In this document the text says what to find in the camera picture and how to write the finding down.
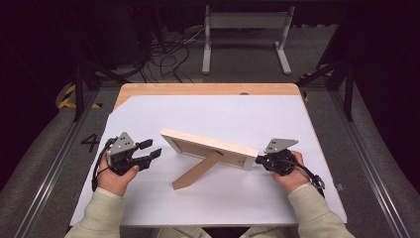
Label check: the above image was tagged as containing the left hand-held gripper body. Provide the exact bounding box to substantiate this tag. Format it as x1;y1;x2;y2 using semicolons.
105;131;152;178

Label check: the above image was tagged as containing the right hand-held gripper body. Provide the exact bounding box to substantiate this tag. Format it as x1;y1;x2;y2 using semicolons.
261;138;300;178

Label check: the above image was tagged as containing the wooden photo frame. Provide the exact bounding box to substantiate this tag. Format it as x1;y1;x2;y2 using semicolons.
159;127;260;191

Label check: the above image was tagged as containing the person's right hand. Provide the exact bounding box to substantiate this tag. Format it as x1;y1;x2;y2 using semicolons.
269;150;312;195

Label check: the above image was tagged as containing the person's left hand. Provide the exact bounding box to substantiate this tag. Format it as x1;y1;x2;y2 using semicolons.
96;154;141;198

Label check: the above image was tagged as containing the white sheet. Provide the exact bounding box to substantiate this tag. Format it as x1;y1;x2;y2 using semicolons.
69;94;348;229

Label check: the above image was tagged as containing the black metal stand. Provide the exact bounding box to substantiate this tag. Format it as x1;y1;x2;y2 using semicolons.
72;59;132;123
294;59;357;123

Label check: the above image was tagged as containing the yellow black hazard tape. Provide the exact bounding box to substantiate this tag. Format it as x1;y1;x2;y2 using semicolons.
57;83;103;110

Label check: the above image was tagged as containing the person's right leg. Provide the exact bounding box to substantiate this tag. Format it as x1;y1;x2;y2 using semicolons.
239;226;292;238

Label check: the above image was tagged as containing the person's leg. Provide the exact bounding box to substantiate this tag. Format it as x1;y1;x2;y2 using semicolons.
239;226;292;238
157;226;213;238

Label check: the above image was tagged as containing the person's left leg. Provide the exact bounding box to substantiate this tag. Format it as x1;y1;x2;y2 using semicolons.
157;226;213;238

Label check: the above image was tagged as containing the dark cabinet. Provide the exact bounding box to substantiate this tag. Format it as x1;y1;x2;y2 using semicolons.
97;4;148;71

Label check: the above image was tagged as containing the white metal stand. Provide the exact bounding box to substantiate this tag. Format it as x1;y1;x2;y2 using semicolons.
201;4;296;76

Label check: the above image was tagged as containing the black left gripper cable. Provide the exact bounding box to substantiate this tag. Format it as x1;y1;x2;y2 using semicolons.
90;137;116;193

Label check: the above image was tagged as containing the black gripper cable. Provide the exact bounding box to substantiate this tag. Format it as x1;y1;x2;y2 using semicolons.
90;137;116;193
289;158;327;199

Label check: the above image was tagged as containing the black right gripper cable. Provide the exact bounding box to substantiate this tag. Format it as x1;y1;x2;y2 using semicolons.
289;158;327;199

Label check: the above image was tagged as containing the aluminium floor rail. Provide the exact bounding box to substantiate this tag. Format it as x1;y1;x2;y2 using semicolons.
13;88;101;238
329;88;412;238

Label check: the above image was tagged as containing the tangle of black floor cables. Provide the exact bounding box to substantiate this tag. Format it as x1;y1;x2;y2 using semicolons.
138;26;212;84

